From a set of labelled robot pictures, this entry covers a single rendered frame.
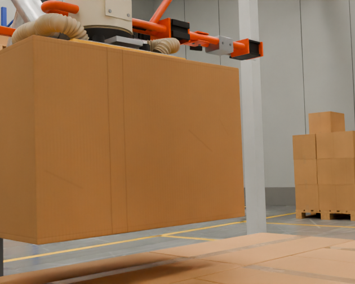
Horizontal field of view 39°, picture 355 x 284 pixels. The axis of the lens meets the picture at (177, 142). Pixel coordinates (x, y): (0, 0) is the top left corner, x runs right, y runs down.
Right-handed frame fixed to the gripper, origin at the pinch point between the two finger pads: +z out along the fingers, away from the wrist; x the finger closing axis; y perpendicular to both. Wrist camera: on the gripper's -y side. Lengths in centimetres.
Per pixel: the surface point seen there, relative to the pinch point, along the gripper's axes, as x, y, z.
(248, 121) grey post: 0, -240, -163
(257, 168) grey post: -40, -243, -158
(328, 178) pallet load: -57, -609, -303
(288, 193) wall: -95, -842, -534
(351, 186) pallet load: -69, -613, -266
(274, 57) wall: 214, -854, -565
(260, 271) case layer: -65, 2, 29
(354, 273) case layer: -65, -11, 47
